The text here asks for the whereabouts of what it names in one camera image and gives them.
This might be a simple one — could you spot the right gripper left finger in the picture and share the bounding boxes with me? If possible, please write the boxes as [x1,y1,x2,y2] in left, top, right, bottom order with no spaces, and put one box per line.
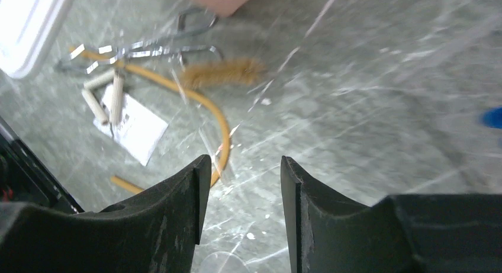
[1,155,211,272]

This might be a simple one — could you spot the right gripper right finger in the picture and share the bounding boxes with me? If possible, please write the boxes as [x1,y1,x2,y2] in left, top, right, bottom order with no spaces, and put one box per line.
[280,156,501,272]

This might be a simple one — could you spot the amber rubber tubing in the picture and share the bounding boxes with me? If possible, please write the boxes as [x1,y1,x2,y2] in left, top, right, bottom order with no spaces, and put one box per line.
[82,51,231,194]

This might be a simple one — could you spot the small white paper packet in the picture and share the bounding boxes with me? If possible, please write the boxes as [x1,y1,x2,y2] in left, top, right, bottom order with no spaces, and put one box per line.
[93,93,168,166]

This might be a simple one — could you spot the blue capped test tube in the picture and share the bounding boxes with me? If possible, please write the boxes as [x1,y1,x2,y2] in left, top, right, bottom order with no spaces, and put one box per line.
[480,107,502,129]

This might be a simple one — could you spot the metal crucible tongs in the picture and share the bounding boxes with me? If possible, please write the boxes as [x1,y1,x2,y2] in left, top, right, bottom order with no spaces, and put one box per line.
[56,7,223,75]

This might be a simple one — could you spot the tan bristle tube brush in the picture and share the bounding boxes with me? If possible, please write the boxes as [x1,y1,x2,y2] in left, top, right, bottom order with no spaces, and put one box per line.
[179,58,267,90]

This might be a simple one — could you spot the white plastic bin lid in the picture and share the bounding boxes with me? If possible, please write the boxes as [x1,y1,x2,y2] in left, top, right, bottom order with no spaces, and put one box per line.
[1,0,74,79]

